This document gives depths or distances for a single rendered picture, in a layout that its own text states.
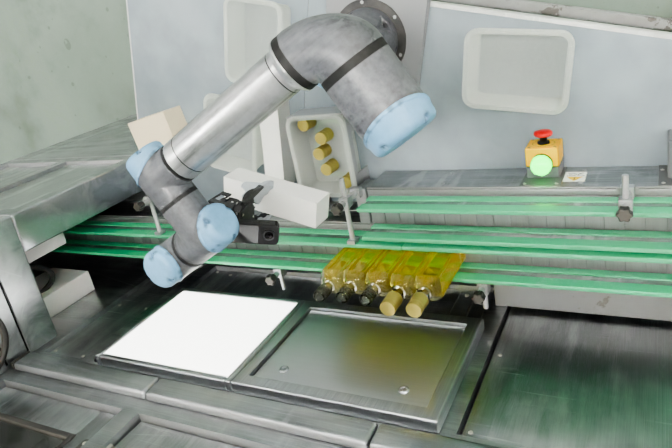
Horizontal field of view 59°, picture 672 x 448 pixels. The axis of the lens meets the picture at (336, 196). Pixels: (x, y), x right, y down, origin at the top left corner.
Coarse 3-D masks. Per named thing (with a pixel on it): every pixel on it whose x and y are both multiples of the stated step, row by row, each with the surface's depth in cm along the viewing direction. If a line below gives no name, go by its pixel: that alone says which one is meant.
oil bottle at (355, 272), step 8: (360, 256) 140; (368, 256) 139; (376, 256) 139; (352, 264) 137; (360, 264) 136; (368, 264) 136; (344, 272) 134; (352, 272) 133; (360, 272) 133; (344, 280) 134; (352, 280) 132; (360, 280) 132; (360, 288) 133
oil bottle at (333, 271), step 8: (344, 248) 146; (352, 248) 146; (360, 248) 145; (336, 256) 143; (344, 256) 142; (352, 256) 142; (328, 264) 140; (336, 264) 139; (344, 264) 138; (328, 272) 136; (336, 272) 136; (328, 280) 135; (336, 280) 135; (336, 288) 135
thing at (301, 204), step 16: (224, 176) 135; (240, 176) 136; (256, 176) 136; (240, 192) 135; (272, 192) 131; (288, 192) 130; (304, 192) 131; (320, 192) 131; (256, 208) 134; (272, 208) 132; (288, 208) 130; (304, 208) 128; (320, 208) 129; (304, 224) 130
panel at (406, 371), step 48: (288, 336) 143; (336, 336) 139; (384, 336) 135; (432, 336) 132; (480, 336) 131; (240, 384) 128; (288, 384) 124; (336, 384) 122; (384, 384) 120; (432, 384) 117; (432, 432) 108
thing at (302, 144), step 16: (288, 128) 155; (320, 128) 159; (336, 128) 157; (304, 144) 161; (336, 144) 159; (304, 160) 161; (320, 160) 163; (352, 160) 151; (304, 176) 161; (320, 176) 165; (336, 176) 163; (352, 176) 152; (336, 192) 157
